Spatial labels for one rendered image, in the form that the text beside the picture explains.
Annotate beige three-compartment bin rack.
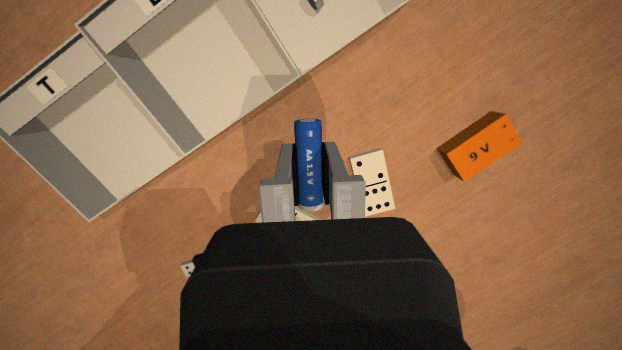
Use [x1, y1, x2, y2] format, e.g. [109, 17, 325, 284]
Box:
[0, 0, 410, 222]

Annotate blue aa battery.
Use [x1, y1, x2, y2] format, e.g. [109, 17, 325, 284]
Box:
[294, 119, 324, 212]

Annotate grey hex-head bolt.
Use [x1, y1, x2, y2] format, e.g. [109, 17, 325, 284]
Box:
[308, 0, 324, 11]

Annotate beige domino tile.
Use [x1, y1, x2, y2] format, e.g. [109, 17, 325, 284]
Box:
[255, 206, 321, 223]
[349, 148, 395, 217]

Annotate black usb stick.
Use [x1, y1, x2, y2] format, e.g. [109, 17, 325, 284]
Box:
[180, 253, 203, 277]

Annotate orange battery block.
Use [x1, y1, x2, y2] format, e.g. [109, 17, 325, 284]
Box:
[436, 111, 523, 182]

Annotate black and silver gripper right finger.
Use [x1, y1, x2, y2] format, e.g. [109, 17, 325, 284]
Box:
[321, 142, 366, 220]

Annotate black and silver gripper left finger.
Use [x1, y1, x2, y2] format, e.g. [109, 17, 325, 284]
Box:
[259, 143, 299, 223]

